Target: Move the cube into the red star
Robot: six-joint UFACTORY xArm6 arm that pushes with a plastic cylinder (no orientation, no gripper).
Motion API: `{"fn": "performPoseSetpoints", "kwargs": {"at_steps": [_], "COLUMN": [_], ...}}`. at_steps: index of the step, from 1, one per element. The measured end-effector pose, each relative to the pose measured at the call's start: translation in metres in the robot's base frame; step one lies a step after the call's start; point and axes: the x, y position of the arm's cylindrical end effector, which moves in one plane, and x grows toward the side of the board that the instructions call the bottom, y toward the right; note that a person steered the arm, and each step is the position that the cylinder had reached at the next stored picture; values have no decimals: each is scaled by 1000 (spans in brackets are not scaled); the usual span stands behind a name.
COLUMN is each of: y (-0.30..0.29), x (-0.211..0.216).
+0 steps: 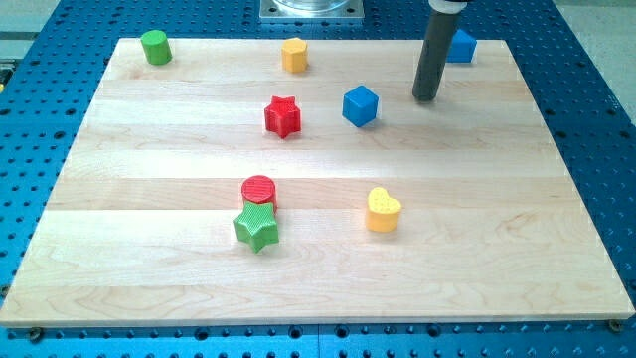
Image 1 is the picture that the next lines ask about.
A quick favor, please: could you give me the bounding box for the red star block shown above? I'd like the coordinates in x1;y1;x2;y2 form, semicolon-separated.
264;96;302;139

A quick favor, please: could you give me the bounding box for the green star block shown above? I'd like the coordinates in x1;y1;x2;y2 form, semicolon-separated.
233;201;279;254

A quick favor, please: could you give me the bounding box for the blue cube block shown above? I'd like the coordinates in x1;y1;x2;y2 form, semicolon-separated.
342;86;379;127

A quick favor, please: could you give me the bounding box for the red cylinder block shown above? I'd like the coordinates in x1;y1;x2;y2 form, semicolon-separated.
240;175;277;210

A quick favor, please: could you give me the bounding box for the yellow heart block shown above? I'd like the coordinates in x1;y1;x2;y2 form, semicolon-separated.
365;187;402;233

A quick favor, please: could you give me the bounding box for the light wooden board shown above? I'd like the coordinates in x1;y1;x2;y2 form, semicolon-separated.
1;38;634;327

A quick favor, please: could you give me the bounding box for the yellow hexagon block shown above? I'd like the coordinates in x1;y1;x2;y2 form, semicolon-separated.
281;38;308;74

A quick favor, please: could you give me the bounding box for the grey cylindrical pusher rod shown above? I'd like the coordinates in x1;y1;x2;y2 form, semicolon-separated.
411;0;468;101

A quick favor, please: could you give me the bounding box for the blue pentagon block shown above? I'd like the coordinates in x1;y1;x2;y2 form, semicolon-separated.
446;29;477;64

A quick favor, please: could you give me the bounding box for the green cylinder block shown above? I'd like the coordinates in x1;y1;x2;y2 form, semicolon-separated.
140;30;172;66

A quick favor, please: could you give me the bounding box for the blue perforated metal plate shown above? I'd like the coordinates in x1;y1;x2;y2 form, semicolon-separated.
1;0;635;357

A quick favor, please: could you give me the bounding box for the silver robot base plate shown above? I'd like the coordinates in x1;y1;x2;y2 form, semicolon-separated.
258;0;365;22

